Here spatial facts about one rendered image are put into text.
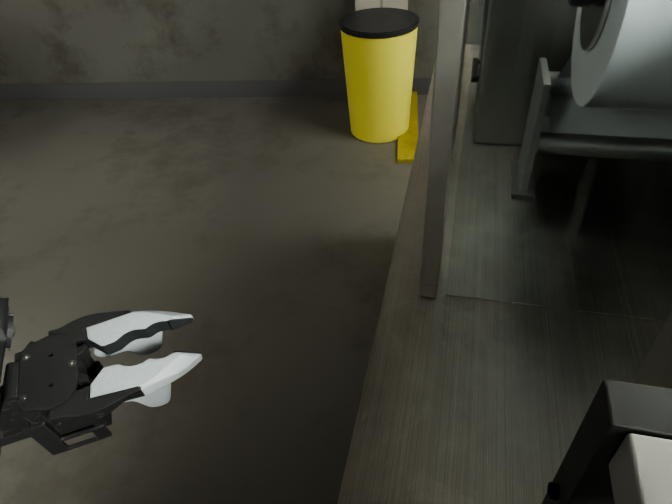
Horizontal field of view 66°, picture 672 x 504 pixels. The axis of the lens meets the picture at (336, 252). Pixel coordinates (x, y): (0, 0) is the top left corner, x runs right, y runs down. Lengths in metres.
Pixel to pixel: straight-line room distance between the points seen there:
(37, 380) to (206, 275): 1.93
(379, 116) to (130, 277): 1.61
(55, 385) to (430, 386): 0.54
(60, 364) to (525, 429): 0.61
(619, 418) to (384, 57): 2.78
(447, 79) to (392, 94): 2.32
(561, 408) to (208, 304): 1.68
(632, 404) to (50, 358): 0.44
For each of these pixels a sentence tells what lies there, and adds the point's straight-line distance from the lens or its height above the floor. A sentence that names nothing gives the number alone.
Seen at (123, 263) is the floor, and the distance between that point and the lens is 2.62.
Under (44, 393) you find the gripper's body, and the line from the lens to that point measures 0.50.
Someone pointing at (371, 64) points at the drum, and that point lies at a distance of 2.93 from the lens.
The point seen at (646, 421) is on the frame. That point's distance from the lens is 0.20.
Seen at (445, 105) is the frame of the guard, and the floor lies 1.27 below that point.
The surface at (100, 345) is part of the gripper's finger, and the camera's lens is 0.50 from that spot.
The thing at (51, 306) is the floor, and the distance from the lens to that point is 2.57.
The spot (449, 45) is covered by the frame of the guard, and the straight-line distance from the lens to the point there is 0.69.
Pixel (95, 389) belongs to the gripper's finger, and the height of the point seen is 1.24.
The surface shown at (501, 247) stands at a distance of 0.87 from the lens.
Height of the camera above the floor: 1.59
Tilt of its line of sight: 42 degrees down
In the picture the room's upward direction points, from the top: 5 degrees counter-clockwise
